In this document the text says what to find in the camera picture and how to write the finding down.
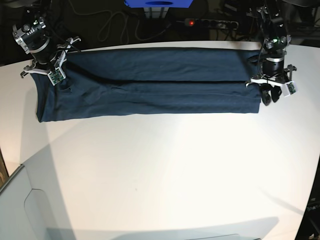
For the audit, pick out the dark blue T-shirt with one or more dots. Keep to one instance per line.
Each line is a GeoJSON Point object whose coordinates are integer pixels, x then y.
{"type": "Point", "coordinates": [148, 81]}

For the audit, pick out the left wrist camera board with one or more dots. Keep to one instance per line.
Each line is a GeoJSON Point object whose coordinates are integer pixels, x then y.
{"type": "Point", "coordinates": [289, 88]}

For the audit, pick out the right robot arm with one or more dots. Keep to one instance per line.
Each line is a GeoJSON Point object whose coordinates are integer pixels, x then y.
{"type": "Point", "coordinates": [36, 36]}

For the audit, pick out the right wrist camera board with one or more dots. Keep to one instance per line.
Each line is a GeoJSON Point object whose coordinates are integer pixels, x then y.
{"type": "Point", "coordinates": [56, 76]}

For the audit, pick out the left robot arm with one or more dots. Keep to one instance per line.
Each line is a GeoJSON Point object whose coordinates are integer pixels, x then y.
{"type": "Point", "coordinates": [276, 34]}

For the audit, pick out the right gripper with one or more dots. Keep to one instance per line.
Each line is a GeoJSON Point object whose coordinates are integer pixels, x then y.
{"type": "Point", "coordinates": [48, 57]}

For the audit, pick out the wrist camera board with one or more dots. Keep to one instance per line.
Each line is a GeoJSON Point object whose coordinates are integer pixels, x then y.
{"type": "Point", "coordinates": [289, 88]}
{"type": "Point", "coordinates": [56, 76]}

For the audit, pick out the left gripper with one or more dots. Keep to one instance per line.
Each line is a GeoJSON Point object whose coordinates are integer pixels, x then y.
{"type": "Point", "coordinates": [280, 79]}

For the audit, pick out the power strip with red light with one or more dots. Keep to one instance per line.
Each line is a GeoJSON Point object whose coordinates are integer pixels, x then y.
{"type": "Point", "coordinates": [211, 23]}

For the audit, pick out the grey table edge panel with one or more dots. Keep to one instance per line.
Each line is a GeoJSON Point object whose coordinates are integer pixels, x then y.
{"type": "Point", "coordinates": [33, 210]}

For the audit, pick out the blue plastic box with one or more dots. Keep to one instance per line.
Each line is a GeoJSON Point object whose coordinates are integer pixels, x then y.
{"type": "Point", "coordinates": [158, 3]}

